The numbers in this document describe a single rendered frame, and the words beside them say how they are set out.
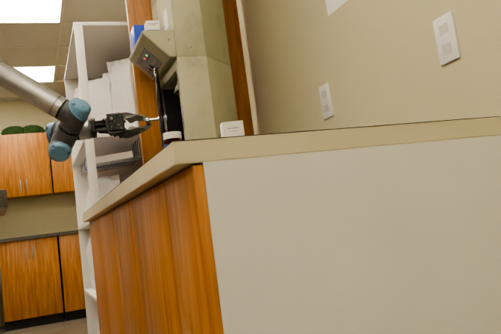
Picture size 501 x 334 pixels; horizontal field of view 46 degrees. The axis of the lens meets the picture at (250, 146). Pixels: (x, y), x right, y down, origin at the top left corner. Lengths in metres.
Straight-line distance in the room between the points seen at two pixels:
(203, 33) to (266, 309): 1.38
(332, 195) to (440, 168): 0.25
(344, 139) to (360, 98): 0.73
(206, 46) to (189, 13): 0.13
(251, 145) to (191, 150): 0.11
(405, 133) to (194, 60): 1.15
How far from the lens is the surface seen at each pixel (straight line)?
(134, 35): 2.36
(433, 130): 1.23
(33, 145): 7.32
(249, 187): 1.02
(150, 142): 2.44
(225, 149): 1.02
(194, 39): 2.19
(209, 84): 2.16
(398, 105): 1.67
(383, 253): 1.13
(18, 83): 2.08
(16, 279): 7.02
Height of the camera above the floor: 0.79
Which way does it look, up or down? 7 degrees up
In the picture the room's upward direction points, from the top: 8 degrees counter-clockwise
